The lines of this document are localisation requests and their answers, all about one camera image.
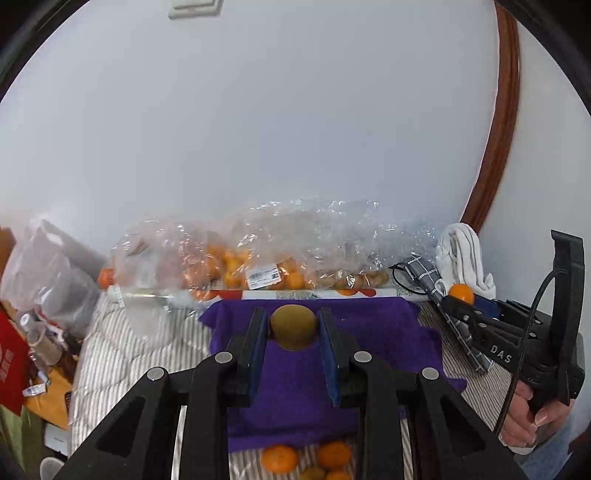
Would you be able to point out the red paper gift bag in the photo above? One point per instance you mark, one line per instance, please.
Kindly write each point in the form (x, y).
(15, 366)

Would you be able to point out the green kiwi fruit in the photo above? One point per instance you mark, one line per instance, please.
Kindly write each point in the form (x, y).
(312, 473)
(294, 327)

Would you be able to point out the clear plastic fruit bags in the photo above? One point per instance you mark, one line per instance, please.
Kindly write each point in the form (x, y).
(310, 245)

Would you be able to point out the purple towel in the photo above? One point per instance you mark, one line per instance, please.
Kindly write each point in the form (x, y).
(292, 406)

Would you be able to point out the smooth round orange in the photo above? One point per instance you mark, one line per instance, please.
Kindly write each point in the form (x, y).
(334, 455)

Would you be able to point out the wooden bedside table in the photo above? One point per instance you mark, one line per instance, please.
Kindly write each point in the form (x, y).
(51, 405)

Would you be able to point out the striped quilt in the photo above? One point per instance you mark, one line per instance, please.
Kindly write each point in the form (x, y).
(114, 357)

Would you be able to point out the rough mandarin orange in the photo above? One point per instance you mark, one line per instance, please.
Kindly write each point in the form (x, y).
(279, 459)

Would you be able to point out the white light switch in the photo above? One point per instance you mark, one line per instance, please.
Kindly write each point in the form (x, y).
(181, 9)

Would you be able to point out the white plastic bag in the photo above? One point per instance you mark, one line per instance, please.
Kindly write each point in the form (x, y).
(55, 276)

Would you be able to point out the small orange tangerine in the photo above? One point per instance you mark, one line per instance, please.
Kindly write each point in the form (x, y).
(338, 475)

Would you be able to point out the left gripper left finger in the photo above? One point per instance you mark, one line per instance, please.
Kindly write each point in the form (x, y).
(176, 423)

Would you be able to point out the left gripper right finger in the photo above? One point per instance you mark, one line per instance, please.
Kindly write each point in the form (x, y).
(448, 438)

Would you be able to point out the brown wooden door frame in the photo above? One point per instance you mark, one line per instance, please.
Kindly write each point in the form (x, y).
(503, 124)

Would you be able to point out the person's right hand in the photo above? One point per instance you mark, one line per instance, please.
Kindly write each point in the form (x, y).
(523, 428)

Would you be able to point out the small orange kumquat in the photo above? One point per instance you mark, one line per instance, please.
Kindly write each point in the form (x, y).
(463, 293)

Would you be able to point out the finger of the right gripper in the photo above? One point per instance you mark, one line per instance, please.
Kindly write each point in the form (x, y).
(458, 309)
(488, 307)

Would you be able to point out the white striped towel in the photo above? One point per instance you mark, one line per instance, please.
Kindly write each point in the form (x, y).
(459, 261)

